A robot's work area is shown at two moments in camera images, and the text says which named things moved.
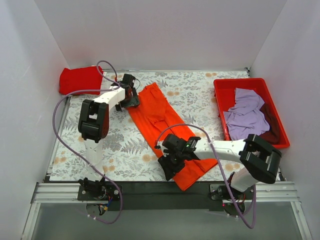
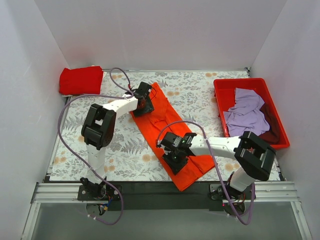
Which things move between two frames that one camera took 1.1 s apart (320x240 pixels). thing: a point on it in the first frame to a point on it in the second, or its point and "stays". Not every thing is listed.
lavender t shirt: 245,120 stays
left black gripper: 132,101 to 146,108
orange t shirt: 157,119 stays
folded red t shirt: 80,79 stays
